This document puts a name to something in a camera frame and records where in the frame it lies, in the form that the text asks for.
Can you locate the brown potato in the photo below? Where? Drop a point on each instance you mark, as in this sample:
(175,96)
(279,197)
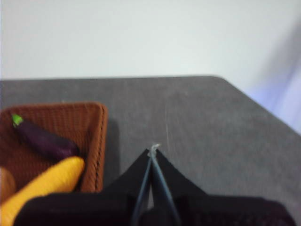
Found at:
(5,181)

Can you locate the brown wicker basket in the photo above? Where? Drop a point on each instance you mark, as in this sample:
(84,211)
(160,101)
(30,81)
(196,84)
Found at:
(77,122)

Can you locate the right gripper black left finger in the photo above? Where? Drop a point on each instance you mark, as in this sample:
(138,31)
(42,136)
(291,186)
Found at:
(94,209)

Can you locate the yellow squash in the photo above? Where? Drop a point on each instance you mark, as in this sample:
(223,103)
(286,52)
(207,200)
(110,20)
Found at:
(51,179)

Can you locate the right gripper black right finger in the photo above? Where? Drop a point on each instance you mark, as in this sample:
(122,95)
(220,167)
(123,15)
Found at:
(223,212)

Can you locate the purple eggplant with green stem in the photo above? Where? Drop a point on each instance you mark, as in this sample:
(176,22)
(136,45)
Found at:
(44,141)

